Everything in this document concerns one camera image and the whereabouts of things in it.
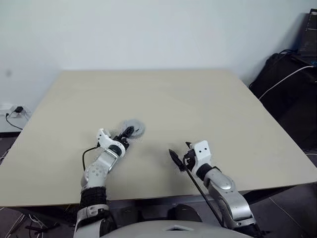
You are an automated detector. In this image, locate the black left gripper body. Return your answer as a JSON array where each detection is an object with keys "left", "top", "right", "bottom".
[{"left": 114, "top": 133, "right": 131, "bottom": 150}]

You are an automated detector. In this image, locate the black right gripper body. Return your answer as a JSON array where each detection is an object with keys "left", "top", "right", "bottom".
[{"left": 182, "top": 148, "right": 198, "bottom": 168}]

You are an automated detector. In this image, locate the silver round motor cover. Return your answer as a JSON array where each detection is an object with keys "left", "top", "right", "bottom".
[{"left": 118, "top": 119, "right": 147, "bottom": 141}]

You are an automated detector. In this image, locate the dark rounded shape under table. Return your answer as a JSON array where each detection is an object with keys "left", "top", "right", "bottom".
[{"left": 167, "top": 204, "right": 202, "bottom": 223}]

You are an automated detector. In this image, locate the grey robot torso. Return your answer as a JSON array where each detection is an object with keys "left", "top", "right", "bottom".
[{"left": 98, "top": 219, "right": 249, "bottom": 238}]

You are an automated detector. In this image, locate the black bag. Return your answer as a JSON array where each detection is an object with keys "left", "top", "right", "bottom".
[{"left": 248, "top": 51, "right": 317, "bottom": 155}]

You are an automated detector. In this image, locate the black laptop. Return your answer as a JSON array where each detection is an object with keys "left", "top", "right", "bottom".
[{"left": 298, "top": 8, "right": 317, "bottom": 60}]

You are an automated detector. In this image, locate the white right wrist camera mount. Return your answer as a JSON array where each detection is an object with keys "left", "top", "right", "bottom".
[{"left": 190, "top": 139, "right": 213, "bottom": 175}]

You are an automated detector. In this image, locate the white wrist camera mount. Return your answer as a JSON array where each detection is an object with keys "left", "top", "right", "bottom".
[
  {"left": 190, "top": 139, "right": 213, "bottom": 175},
  {"left": 96, "top": 128, "right": 120, "bottom": 150}
]

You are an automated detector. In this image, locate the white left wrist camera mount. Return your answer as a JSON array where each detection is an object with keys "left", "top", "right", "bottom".
[{"left": 96, "top": 128, "right": 120, "bottom": 150}]

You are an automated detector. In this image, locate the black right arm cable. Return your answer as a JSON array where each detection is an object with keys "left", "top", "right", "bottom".
[{"left": 184, "top": 163, "right": 224, "bottom": 227}]

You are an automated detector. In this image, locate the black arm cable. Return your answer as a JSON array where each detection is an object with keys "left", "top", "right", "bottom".
[
  {"left": 184, "top": 163, "right": 224, "bottom": 227},
  {"left": 82, "top": 145, "right": 100, "bottom": 172}
]

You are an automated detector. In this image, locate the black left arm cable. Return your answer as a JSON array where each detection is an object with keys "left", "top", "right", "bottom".
[{"left": 82, "top": 145, "right": 100, "bottom": 172}]

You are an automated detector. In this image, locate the white cable on bag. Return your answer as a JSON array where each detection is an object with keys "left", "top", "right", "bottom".
[{"left": 258, "top": 64, "right": 316, "bottom": 100}]

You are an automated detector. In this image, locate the black adapter cable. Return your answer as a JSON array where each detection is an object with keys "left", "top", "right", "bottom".
[{"left": 5, "top": 112, "right": 23, "bottom": 131}]

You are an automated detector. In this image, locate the white floor cable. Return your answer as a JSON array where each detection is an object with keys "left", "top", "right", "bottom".
[
  {"left": 0, "top": 148, "right": 11, "bottom": 165},
  {"left": 0, "top": 206, "right": 25, "bottom": 238}
]

